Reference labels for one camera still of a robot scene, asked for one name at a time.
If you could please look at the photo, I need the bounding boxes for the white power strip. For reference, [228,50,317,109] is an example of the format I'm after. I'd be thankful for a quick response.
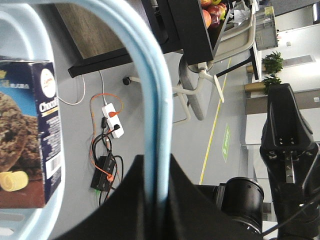
[101,103,124,139]

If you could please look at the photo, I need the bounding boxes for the white office chair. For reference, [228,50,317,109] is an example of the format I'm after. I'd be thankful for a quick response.
[122,9,258,124]

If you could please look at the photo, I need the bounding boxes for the light blue shopping basket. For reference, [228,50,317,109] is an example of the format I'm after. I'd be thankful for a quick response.
[0,0,173,240]

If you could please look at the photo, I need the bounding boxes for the potted plant gold pot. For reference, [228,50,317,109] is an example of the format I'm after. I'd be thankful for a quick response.
[261,51,284,74]
[244,73,282,95]

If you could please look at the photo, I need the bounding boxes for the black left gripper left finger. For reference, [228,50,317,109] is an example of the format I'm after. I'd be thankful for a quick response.
[57,154,147,240]

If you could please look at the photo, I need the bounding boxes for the black power brick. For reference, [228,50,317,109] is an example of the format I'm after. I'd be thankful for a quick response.
[90,156,116,192]

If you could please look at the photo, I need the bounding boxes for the black fruit display bin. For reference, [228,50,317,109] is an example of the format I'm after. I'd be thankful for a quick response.
[167,0,262,81]

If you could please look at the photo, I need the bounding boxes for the wooden black-framed display stand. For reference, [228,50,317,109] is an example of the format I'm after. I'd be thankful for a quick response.
[55,0,182,78]

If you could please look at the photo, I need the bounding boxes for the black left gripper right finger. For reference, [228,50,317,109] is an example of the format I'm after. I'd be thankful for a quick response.
[162,155,262,240]

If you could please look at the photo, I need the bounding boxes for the dark red apple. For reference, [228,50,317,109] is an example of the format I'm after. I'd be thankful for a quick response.
[206,5,227,20]

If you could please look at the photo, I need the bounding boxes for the blue chocolate cookie box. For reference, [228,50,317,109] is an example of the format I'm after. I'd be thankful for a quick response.
[0,58,62,209]

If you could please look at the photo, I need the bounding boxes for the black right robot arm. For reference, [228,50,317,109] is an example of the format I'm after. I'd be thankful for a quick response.
[211,83,320,240]

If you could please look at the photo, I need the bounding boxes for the grey plastic crate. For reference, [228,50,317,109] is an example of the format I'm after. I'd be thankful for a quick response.
[255,6,278,51]

